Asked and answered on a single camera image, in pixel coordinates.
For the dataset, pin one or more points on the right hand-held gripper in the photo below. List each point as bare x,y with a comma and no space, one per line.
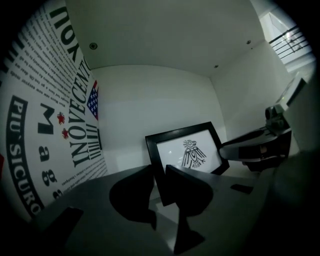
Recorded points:
280,142

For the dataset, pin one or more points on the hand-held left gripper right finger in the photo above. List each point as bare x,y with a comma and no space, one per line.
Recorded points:
225,212

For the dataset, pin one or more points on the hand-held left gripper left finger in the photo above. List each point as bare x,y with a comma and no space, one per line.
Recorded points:
100,200

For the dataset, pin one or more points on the black framed picture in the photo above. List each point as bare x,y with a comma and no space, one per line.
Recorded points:
175,150

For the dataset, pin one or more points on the printed book with flag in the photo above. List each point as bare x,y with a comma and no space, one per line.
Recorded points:
42,100

